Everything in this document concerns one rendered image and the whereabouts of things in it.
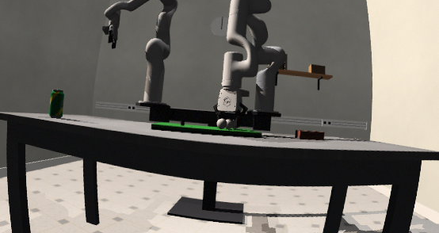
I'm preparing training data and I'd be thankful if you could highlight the green and yellow drink can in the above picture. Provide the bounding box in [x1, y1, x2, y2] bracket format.
[49, 90, 64, 118]

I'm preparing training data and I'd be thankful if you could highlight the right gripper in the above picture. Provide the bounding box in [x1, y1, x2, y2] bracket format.
[108, 25, 118, 49]

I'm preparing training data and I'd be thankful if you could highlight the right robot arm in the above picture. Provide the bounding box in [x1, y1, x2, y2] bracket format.
[102, 0, 178, 105]

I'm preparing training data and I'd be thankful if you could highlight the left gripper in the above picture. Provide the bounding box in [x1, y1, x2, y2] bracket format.
[213, 87, 248, 127]

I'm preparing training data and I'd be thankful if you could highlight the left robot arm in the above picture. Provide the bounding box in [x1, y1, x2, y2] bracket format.
[221, 0, 286, 113]

